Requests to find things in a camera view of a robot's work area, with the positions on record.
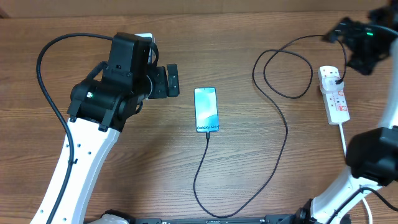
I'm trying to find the Samsung Galaxy smartphone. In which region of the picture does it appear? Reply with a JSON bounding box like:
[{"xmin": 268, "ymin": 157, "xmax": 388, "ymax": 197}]
[{"xmin": 194, "ymin": 87, "xmax": 220, "ymax": 133}]

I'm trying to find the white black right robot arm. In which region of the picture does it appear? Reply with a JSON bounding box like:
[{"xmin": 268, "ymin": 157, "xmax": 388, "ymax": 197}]
[{"xmin": 283, "ymin": 1, "xmax": 397, "ymax": 223}]

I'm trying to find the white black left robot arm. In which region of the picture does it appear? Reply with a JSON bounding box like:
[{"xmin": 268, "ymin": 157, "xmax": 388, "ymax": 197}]
[{"xmin": 32, "ymin": 32, "xmax": 180, "ymax": 223}]

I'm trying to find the white charger plug adapter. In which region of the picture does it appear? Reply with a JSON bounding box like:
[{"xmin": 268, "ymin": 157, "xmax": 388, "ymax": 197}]
[{"xmin": 320, "ymin": 76, "xmax": 344, "ymax": 94}]

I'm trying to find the white power strip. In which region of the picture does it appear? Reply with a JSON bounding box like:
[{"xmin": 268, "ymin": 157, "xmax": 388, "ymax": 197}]
[{"xmin": 318, "ymin": 65, "xmax": 350, "ymax": 125}]

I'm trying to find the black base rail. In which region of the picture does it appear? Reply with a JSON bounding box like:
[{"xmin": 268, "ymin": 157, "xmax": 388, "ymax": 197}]
[{"xmin": 86, "ymin": 213, "xmax": 352, "ymax": 224}]

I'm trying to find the white power strip cord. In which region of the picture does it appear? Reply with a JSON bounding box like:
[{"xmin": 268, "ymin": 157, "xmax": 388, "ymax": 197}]
[{"xmin": 338, "ymin": 123, "xmax": 374, "ymax": 224}]

